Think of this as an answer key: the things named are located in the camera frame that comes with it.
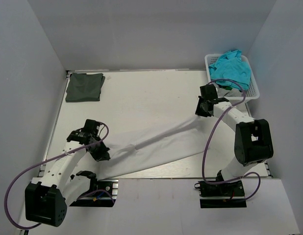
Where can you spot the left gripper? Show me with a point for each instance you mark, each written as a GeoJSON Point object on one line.
{"type": "Point", "coordinates": [103, 154]}

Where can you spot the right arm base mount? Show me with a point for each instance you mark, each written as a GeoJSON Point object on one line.
{"type": "Point", "coordinates": [222, 196]}

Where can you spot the grey garment in basket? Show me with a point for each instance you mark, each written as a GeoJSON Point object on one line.
{"type": "Point", "coordinates": [221, 92]}

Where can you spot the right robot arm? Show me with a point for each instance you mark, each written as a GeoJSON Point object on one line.
{"type": "Point", "coordinates": [252, 142]}

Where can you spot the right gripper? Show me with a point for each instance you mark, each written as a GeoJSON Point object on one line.
{"type": "Point", "coordinates": [199, 112]}

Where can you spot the green garment in basket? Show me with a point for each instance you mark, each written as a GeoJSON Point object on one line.
{"type": "Point", "coordinates": [226, 87]}

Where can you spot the folded dark green t-shirt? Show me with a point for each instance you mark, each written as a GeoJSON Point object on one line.
{"type": "Point", "coordinates": [84, 87]}

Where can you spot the white plastic basket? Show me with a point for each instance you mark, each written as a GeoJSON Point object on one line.
{"type": "Point", "coordinates": [251, 94]}

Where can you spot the white t-shirt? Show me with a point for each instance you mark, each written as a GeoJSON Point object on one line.
{"type": "Point", "coordinates": [143, 149]}

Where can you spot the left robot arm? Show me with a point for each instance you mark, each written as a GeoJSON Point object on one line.
{"type": "Point", "coordinates": [47, 201]}

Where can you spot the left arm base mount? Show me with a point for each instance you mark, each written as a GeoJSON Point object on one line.
{"type": "Point", "coordinates": [101, 193]}

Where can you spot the turquoise t-shirt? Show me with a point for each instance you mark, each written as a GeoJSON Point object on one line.
{"type": "Point", "coordinates": [230, 69]}

